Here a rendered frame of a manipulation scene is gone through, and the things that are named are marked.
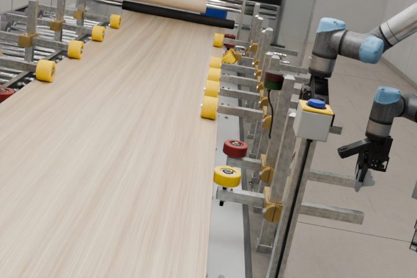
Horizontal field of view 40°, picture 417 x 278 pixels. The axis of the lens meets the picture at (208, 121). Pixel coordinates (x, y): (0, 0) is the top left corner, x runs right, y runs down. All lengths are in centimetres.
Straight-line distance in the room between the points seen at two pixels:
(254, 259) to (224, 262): 14
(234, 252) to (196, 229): 52
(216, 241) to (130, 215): 59
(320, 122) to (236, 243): 73
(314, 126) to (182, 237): 38
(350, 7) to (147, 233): 982
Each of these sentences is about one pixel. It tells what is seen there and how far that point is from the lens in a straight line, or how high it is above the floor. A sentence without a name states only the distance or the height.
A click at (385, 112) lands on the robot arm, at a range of 191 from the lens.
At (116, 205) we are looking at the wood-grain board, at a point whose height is 90.
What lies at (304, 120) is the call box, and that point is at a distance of 129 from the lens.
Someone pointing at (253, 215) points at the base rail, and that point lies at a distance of 194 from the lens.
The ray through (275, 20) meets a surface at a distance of 434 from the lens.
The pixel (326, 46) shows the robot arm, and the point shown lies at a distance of 172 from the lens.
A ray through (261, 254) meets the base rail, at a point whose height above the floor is 70.
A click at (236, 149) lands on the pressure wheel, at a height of 90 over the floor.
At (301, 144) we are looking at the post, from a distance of 133.
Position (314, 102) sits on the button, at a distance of 131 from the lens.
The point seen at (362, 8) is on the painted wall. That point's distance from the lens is 1098.
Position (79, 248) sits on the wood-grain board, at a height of 90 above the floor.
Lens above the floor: 154
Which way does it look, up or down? 18 degrees down
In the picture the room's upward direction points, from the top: 10 degrees clockwise
